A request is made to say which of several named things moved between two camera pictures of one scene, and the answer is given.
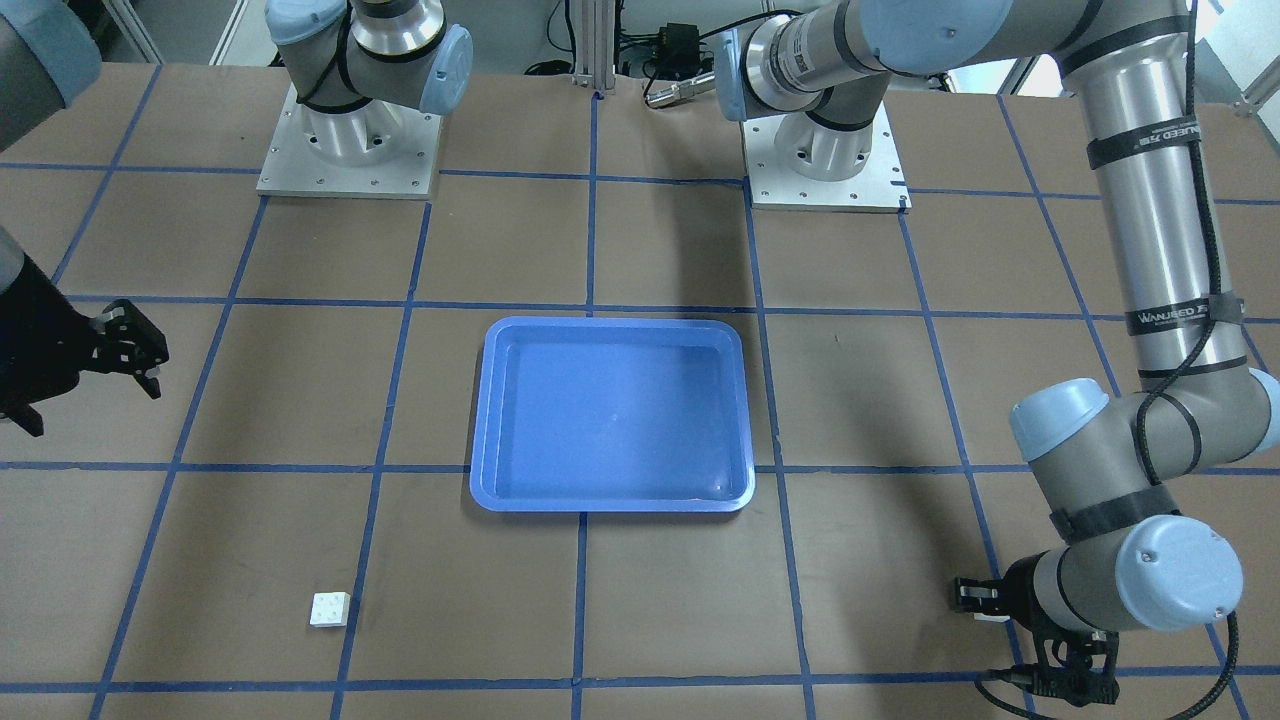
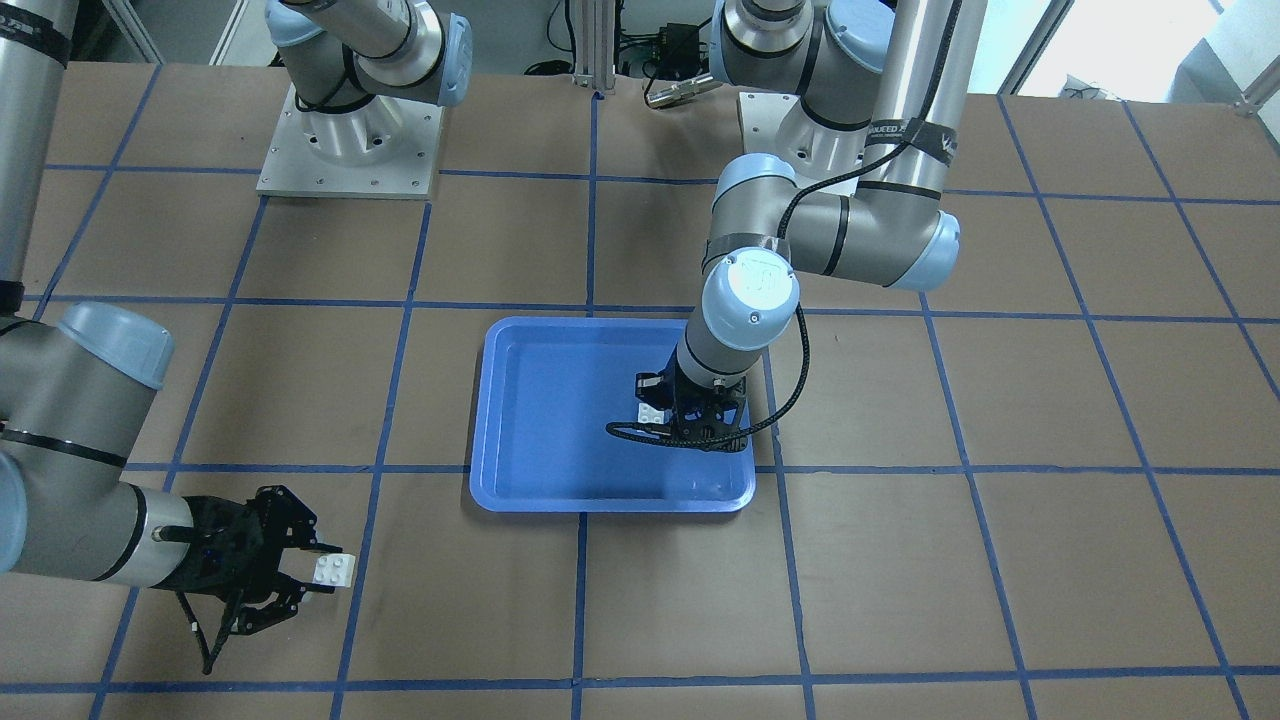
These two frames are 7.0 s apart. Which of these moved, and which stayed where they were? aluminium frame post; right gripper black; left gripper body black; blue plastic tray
Moved: right gripper black; left gripper body black
Stayed: blue plastic tray; aluminium frame post
